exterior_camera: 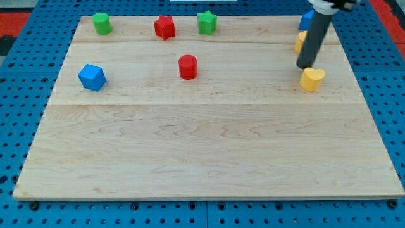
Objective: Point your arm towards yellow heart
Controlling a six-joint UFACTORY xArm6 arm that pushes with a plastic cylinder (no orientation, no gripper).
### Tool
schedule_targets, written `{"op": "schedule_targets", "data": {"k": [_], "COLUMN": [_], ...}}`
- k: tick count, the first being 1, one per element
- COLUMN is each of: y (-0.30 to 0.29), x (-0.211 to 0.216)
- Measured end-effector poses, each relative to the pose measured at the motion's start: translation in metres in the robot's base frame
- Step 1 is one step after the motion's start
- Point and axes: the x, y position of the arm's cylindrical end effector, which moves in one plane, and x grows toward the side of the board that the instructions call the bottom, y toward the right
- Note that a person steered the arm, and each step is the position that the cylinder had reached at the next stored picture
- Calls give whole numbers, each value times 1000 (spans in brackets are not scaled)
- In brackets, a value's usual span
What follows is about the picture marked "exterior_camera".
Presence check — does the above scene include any yellow block behind arm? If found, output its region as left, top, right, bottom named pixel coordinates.
left=294, top=31, right=308, bottom=53

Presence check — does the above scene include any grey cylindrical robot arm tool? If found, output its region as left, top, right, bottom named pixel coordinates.
left=296, top=11, right=333, bottom=69

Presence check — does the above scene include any yellow heart block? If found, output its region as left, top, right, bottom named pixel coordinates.
left=299, top=67, right=326, bottom=92

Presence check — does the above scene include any red cylinder block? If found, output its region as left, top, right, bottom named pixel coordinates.
left=178, top=54, right=197, bottom=80

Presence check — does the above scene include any light wooden board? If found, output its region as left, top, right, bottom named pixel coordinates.
left=13, top=16, right=404, bottom=201

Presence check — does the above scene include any green star block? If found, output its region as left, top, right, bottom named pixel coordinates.
left=197, top=10, right=217, bottom=35

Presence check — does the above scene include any red star block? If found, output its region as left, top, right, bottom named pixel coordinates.
left=154, top=15, right=176, bottom=41

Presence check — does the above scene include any blue cube block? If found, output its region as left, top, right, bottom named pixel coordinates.
left=78, top=64, right=106, bottom=91

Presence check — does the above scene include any green cylinder block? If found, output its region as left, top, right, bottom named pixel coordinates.
left=92, top=12, right=113, bottom=35

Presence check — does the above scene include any blue block at top right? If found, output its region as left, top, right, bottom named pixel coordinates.
left=298, top=10, right=315, bottom=30

